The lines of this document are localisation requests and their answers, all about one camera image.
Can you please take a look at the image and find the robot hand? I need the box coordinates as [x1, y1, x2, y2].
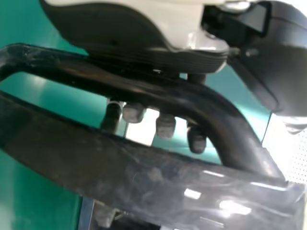
[39, 0, 307, 154]

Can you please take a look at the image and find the white perforated cable duct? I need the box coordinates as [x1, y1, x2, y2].
[261, 112, 307, 184]

